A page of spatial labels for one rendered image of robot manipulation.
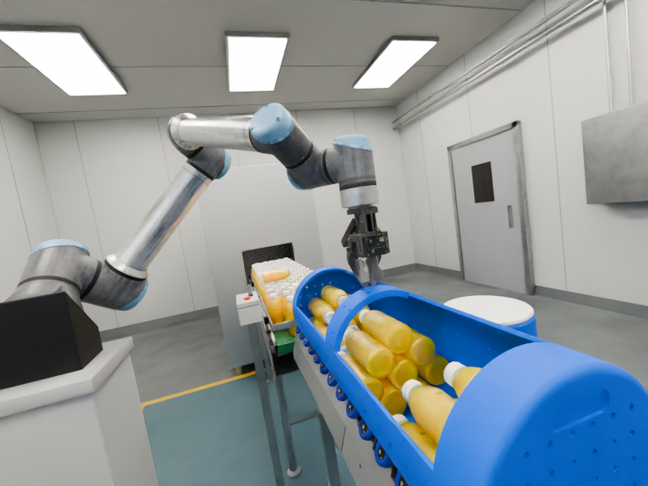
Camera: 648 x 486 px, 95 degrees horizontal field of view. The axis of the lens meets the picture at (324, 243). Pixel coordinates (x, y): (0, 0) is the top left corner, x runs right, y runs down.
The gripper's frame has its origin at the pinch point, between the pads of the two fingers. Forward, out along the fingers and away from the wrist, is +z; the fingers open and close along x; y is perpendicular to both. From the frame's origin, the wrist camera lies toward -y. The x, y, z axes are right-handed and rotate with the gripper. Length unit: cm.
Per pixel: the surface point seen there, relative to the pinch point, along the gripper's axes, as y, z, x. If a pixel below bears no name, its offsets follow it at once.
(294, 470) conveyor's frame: -91, 120, -20
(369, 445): 13.6, 29.8, -10.7
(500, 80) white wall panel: -234, -155, 324
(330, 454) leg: -46, 80, -7
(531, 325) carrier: 3, 22, 50
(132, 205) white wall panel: -479, -79, -174
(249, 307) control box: -66, 16, -29
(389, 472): 21.3, 29.5, -10.4
